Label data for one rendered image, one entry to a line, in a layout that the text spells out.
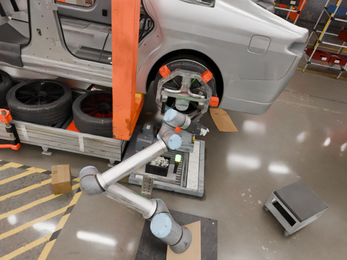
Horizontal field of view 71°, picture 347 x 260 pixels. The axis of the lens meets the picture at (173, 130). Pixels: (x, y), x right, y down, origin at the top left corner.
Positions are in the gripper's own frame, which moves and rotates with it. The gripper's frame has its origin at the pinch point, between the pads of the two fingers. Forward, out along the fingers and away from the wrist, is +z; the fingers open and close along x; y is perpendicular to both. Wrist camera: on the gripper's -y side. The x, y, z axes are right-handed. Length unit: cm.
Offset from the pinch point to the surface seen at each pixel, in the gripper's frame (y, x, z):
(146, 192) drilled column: 69, -67, 10
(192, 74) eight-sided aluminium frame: -51, -50, 3
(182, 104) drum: -22, -56, 7
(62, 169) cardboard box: 76, -116, -60
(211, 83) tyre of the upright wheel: -53, -49, 27
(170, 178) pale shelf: 46, -39, 11
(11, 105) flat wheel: 34, -166, -119
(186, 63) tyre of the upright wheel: -60, -57, -3
